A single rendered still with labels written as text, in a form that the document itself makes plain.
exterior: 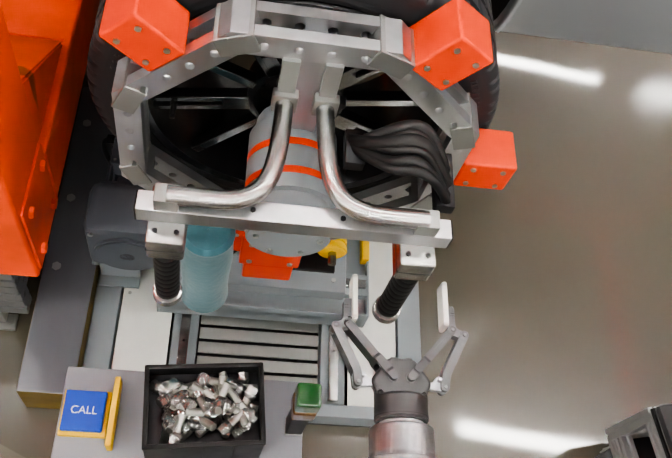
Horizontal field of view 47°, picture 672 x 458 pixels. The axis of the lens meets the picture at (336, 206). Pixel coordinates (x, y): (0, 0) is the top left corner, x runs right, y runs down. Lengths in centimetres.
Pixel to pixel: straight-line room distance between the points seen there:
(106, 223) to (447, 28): 89
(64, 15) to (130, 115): 48
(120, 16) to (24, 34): 58
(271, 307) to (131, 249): 37
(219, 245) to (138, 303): 70
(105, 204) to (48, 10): 40
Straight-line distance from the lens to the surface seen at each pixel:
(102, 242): 170
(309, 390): 128
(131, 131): 123
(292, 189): 113
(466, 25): 105
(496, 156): 129
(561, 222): 239
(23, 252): 142
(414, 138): 105
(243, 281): 181
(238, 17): 103
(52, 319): 190
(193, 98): 131
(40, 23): 163
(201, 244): 127
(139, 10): 103
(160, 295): 120
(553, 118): 260
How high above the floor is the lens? 188
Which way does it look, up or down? 59 degrees down
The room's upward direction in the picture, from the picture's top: 19 degrees clockwise
